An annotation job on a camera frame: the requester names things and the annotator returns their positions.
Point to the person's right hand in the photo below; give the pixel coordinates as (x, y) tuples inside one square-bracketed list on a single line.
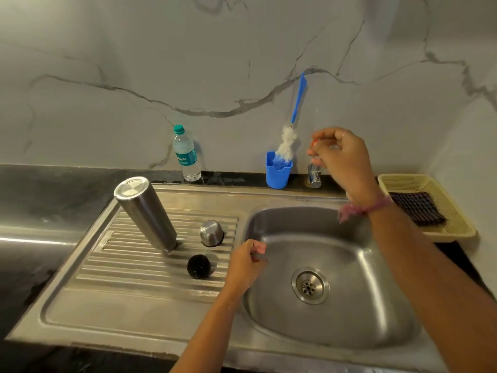
[(345, 163)]

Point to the person's left hand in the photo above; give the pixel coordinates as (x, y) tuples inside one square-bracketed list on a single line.
[(242, 269)]

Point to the black stopper lid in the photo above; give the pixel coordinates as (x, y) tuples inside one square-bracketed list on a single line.
[(199, 266)]

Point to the steel cup cap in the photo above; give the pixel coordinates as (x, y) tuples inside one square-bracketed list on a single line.
[(211, 233)]

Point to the blue white bottle brush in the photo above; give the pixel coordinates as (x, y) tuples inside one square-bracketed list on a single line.
[(299, 97)]

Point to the dark checked cloth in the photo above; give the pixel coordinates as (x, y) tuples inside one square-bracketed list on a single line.
[(419, 207)]

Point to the stainless steel flask body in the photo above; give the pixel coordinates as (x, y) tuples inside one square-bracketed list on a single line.
[(149, 217)]

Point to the person's left forearm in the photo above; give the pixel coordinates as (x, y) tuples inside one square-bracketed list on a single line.
[(209, 334)]

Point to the person's right forearm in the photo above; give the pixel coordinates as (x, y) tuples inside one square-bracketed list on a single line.
[(435, 291)]

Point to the clear plastic water bottle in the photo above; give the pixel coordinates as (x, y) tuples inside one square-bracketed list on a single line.
[(186, 155)]

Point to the chrome faucet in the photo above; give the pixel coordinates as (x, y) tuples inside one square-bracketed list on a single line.
[(314, 178)]

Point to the blue plastic brush holder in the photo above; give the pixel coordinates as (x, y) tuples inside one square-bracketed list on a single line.
[(278, 178)]

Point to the stainless steel sink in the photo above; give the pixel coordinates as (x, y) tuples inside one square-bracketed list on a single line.
[(136, 314)]

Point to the yellow plastic basket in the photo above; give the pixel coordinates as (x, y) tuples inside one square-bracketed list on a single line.
[(460, 225)]

